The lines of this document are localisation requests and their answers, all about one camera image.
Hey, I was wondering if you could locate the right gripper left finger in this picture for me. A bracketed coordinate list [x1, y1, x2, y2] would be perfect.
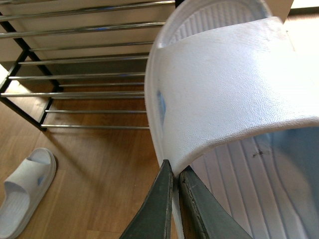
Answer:
[120, 159, 173, 239]

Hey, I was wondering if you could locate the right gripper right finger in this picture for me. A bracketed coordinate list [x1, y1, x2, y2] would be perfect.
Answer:
[178, 166, 251, 239]

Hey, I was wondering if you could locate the light blue slide sandal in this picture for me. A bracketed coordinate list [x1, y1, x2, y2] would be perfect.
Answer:
[145, 0, 319, 239]
[0, 148, 56, 239]

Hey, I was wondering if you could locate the black metal shoe rack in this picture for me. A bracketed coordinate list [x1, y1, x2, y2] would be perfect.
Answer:
[0, 0, 175, 130]

